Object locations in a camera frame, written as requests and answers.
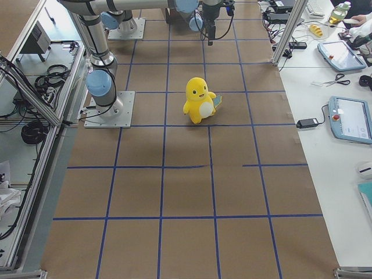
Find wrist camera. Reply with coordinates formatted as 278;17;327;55
223;0;235;17

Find near blue teach pendant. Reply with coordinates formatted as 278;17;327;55
328;96;371;145

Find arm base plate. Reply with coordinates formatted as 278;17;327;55
84;91;135;128
108;17;146;41

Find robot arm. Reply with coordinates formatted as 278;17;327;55
101;9;204;34
59;1;228;68

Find crumpled white cloth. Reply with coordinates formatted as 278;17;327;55
0;161;22;221

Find far blue teach pendant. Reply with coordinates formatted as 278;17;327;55
317;41;366;72

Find grey metal control box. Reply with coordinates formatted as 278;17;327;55
16;21;51;62

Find teal notebook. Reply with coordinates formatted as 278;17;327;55
357;182;372;218

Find blue teach pendant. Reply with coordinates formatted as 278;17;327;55
328;96;371;145
317;41;366;72

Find yellow banana toy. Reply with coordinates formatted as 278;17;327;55
309;24;323;38

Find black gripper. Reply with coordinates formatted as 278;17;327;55
202;0;221;46

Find aluminium frame post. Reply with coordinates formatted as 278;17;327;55
271;0;307;66

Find black power adapter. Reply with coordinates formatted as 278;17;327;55
296;118;320;129

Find coiled black cable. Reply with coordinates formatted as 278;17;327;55
20;120;48;145

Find yellow plush dinosaur toy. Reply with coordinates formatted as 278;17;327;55
183;77;222;124

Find black handled scissors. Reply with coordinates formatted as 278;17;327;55
323;73;350;87

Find yellow liquid bottle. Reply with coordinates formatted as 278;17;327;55
328;1;351;24

